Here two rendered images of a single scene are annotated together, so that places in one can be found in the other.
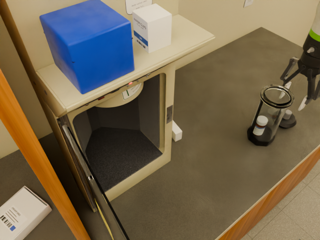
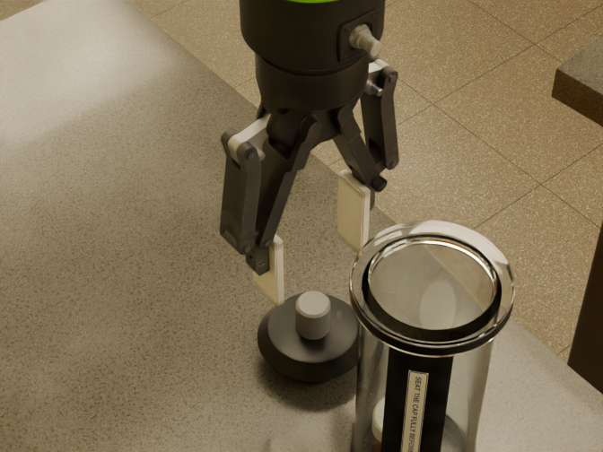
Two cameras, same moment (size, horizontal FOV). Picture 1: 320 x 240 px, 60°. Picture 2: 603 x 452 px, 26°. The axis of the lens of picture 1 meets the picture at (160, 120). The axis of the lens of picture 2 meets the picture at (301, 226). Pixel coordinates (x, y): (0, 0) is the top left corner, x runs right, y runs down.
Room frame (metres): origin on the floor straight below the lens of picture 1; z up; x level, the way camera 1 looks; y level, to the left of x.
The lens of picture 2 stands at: (0.79, 0.16, 1.82)
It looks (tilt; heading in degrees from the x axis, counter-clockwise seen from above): 47 degrees down; 269
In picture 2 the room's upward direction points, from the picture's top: straight up
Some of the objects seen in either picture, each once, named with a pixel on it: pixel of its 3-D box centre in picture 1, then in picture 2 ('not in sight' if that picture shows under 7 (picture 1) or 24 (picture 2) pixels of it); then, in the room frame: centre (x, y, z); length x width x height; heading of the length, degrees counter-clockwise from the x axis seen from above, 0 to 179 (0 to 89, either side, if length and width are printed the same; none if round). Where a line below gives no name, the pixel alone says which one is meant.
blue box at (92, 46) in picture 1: (89, 45); not in sight; (0.38, 0.11, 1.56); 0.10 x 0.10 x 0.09; 38
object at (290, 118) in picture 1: (285, 117); (312, 328); (0.76, -0.51, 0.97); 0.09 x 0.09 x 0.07
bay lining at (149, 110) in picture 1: (105, 114); not in sight; (0.57, 0.16, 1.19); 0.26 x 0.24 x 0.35; 128
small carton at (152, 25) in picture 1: (152, 28); not in sight; (0.46, 0.01, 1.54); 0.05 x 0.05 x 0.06; 35
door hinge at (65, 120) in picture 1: (82, 170); not in sight; (0.38, 0.20, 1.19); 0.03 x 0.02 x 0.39; 128
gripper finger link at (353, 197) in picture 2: (304, 102); (353, 212); (0.73, -0.53, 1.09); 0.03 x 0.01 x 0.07; 127
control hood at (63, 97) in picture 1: (134, 73); not in sight; (0.43, 0.05, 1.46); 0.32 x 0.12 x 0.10; 128
